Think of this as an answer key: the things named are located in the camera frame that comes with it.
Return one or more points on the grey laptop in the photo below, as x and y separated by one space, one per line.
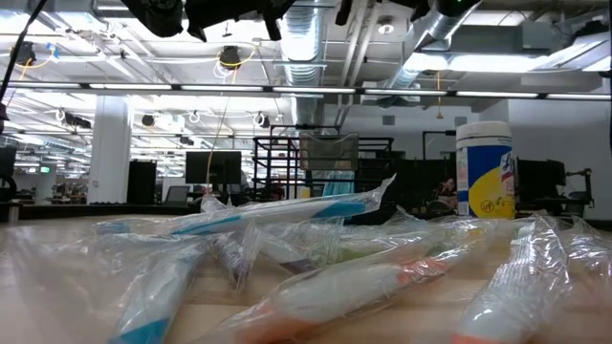
177 195

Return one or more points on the silver slanted ventilation duct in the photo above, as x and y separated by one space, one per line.
430 36

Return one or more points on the black cabinet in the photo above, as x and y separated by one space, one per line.
141 184

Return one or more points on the black ceiling camera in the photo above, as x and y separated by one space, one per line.
21 52
230 57

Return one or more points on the white building pillar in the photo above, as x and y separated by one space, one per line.
110 153

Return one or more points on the black computer monitor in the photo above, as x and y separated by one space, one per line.
212 167

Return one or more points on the long ceiling light strip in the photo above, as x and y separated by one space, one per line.
129 86

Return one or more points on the teal mouthwash bottle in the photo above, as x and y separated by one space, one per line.
339 184

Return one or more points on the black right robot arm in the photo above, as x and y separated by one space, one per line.
454 7

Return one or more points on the white-lidded blue yellow wipes canister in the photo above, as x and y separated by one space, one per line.
483 167

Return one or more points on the silver ribbed ventilation duct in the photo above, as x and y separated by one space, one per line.
301 38

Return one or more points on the green toothbrush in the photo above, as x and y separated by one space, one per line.
368 253
411 227

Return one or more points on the person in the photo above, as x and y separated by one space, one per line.
447 187

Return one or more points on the black background robot arm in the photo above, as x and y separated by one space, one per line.
584 174

